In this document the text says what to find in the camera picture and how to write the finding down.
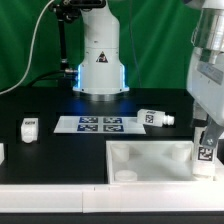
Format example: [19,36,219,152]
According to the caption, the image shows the white cable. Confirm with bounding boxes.
[0,0,55,96]

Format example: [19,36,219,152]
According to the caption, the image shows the white part at left edge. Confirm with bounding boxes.
[0,143,5,165]

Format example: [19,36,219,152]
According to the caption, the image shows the white sheet with blue tags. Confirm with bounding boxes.
[54,116,145,134]

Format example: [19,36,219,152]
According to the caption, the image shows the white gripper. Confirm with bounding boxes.
[187,48,224,149]

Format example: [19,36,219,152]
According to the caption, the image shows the white L-shaped obstacle fence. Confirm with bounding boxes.
[0,176,224,213]

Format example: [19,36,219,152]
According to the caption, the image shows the white square table top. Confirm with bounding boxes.
[106,141,215,184]

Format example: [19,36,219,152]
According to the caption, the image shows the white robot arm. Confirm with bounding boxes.
[73,0,224,149]

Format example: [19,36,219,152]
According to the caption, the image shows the black camera stand pole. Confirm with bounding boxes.
[49,0,81,70]

